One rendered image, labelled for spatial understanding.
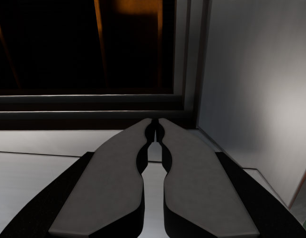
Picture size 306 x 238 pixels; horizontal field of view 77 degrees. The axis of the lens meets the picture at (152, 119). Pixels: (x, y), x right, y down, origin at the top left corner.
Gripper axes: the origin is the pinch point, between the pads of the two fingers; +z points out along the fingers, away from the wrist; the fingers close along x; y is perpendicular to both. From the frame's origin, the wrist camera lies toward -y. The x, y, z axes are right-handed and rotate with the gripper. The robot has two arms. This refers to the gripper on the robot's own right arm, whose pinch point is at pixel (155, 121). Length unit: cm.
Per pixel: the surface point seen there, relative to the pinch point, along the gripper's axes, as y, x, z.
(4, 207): 9.5, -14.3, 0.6
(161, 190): 7.1, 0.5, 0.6
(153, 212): 10.0, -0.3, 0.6
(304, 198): 30.9, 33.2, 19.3
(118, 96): -0.2, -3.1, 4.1
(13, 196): 8.0, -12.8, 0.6
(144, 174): 5.2, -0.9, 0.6
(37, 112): 0.5, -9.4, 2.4
